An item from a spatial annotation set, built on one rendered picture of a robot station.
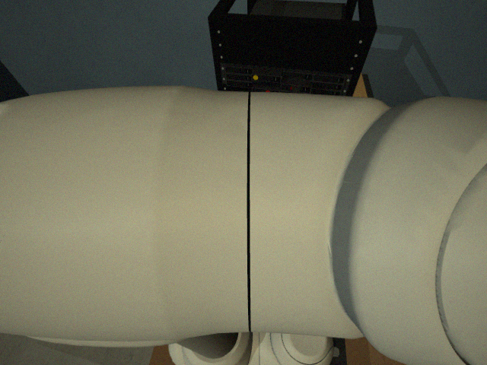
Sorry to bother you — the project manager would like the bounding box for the black metal rack frame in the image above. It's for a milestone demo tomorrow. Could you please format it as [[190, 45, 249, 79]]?
[[208, 0, 377, 96]]

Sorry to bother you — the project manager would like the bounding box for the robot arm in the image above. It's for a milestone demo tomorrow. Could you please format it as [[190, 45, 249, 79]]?
[[0, 86, 487, 365]]

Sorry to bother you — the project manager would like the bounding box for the light brown flat board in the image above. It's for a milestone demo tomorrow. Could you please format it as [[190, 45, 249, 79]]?
[[353, 74, 368, 97]]

